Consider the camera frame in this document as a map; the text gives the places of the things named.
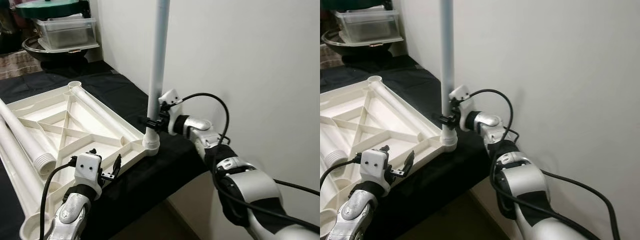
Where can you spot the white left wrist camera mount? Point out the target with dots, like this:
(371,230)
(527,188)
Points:
(375,165)
(87,170)

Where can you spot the black tablecloth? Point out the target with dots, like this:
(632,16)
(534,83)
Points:
(160,175)
(450,175)

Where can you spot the patterned cloth covered stand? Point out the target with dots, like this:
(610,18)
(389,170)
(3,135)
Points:
(328,59)
(17,65)

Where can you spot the black wok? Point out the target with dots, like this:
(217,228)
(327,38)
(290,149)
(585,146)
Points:
(60,56)
(362,50)

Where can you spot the green pot lid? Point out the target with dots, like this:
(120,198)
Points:
(352,4)
(47,9)

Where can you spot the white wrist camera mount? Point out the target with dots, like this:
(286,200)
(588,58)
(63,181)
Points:
(375,165)
(460,93)
(87,170)
(171,97)

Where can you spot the clear plastic container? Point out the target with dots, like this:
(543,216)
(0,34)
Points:
(370,26)
(67,32)

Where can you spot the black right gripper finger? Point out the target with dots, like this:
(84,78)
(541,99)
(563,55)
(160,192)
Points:
(147,122)
(446,120)

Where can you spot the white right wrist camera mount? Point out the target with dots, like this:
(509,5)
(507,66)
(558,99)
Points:
(460,93)
(171,97)

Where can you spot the white plastic table leg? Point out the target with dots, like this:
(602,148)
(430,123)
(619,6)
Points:
(405,107)
(102,110)
(335,159)
(447,50)
(12,170)
(22,137)
(159,50)

